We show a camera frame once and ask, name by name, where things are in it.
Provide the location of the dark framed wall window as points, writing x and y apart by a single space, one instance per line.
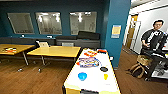
48 23
20 23
82 22

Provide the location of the brown wooden door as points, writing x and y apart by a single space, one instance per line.
131 31

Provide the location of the small orange object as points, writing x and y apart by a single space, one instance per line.
90 53

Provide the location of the blue plastic bowl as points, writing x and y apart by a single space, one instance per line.
82 76

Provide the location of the tan cardboard box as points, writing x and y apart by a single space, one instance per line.
143 60

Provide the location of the person in dark clothing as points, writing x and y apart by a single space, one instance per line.
154 40

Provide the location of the black round disc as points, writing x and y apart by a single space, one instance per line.
104 69

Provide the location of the brown backpack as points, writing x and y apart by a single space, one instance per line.
137 70

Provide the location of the yellow wooden gaming table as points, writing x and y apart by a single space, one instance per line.
93 83

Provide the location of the long wooden bench table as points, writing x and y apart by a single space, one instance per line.
13 49
55 51

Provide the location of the small red flat box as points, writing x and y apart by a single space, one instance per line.
102 51

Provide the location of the yellow wall sign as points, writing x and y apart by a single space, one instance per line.
116 31

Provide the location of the long grey bench sofa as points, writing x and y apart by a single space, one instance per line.
78 43

